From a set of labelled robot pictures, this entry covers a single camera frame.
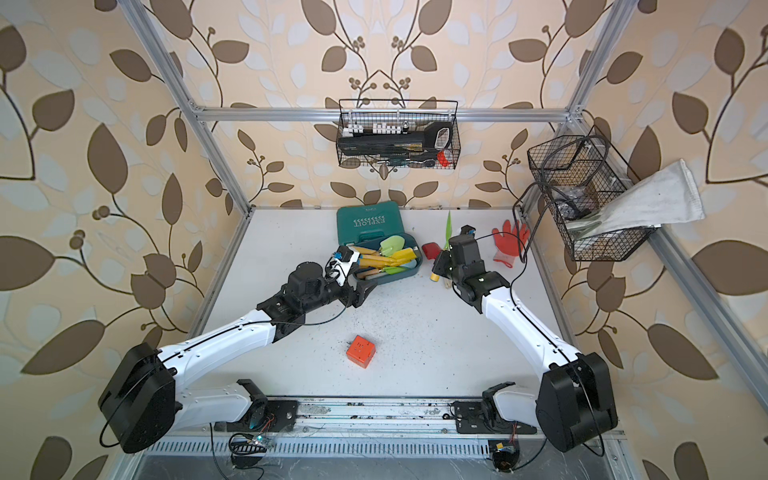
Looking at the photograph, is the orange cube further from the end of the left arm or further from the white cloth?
the white cloth

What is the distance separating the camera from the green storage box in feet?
3.31

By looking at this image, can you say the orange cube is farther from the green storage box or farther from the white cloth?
the white cloth

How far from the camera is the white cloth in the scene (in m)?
0.56

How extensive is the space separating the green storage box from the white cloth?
0.55 meters

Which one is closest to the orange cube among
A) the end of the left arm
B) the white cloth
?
the end of the left arm
